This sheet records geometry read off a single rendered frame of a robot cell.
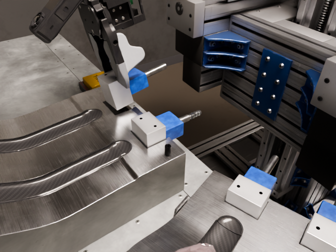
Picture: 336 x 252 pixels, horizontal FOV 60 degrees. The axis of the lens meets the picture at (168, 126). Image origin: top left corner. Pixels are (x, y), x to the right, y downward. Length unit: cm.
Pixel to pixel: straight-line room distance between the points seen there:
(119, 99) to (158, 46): 202
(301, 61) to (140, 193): 48
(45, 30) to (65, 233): 28
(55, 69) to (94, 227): 59
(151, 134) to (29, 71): 57
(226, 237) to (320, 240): 11
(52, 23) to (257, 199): 38
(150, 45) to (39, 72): 164
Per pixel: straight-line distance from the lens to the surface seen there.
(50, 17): 47
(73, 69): 91
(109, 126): 51
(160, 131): 46
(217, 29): 85
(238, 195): 42
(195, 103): 215
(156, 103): 215
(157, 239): 38
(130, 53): 50
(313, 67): 72
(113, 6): 48
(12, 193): 45
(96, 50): 54
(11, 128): 57
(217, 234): 42
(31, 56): 105
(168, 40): 257
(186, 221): 42
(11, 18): 210
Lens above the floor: 120
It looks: 39 degrees down
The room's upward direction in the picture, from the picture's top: straight up
